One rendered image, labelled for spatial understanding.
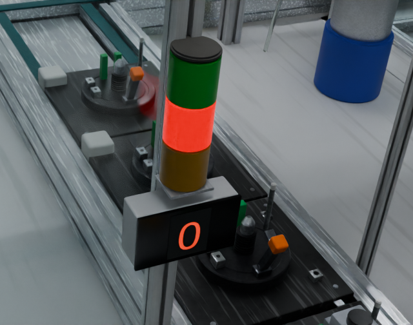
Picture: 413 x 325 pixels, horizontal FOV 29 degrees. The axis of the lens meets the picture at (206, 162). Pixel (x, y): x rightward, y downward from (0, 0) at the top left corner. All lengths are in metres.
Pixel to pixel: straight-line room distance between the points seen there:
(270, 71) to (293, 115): 0.19
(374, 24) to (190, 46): 1.06
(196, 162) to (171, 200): 0.06
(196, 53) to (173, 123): 0.08
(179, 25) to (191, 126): 0.10
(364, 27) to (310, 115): 0.22
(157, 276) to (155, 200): 0.13
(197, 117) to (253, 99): 1.03
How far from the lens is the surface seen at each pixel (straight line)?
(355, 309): 0.99
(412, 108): 1.13
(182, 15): 0.77
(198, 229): 0.87
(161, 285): 0.97
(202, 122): 0.79
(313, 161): 1.64
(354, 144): 1.72
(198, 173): 0.82
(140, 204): 0.85
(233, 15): 2.00
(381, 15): 1.79
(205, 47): 0.77
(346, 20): 1.80
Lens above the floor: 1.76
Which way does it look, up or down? 35 degrees down
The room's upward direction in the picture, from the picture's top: 7 degrees clockwise
